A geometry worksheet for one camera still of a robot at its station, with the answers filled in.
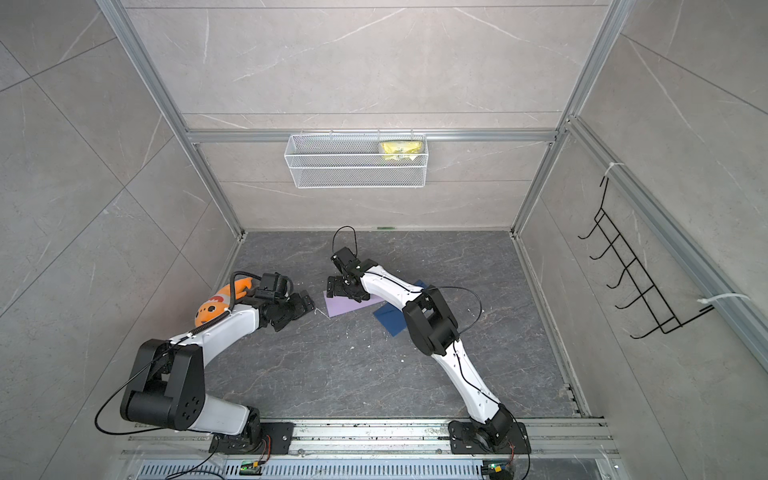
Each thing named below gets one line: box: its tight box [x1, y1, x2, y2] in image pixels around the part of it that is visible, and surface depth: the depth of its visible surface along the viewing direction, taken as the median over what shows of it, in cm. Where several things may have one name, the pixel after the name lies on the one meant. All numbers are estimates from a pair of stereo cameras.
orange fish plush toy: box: [195, 278, 253, 327], surface depth 90 cm
